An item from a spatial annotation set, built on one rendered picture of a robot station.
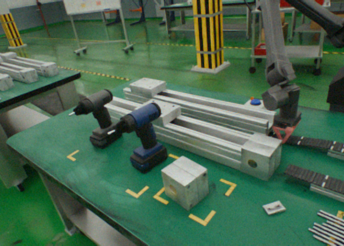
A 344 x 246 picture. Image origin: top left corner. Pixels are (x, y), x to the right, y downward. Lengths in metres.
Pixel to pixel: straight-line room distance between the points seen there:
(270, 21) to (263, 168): 0.53
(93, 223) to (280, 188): 1.09
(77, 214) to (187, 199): 1.06
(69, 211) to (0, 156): 0.83
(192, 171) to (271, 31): 0.58
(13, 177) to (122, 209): 1.66
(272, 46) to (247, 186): 0.49
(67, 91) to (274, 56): 1.81
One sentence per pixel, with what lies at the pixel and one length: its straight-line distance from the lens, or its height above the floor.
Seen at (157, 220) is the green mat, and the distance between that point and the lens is 0.75.
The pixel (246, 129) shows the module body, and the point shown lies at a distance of 1.03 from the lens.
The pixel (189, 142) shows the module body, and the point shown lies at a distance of 0.94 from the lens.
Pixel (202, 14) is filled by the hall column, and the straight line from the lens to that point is 4.10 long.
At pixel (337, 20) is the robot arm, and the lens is 1.30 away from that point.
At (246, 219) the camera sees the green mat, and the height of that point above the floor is 0.78.
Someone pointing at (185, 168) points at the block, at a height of 0.87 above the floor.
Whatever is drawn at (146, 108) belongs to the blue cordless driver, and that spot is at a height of 0.99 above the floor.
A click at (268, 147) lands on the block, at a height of 0.87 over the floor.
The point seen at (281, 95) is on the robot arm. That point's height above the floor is 0.99.
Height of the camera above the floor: 1.35
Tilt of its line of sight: 29 degrees down
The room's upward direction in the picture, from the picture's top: 8 degrees counter-clockwise
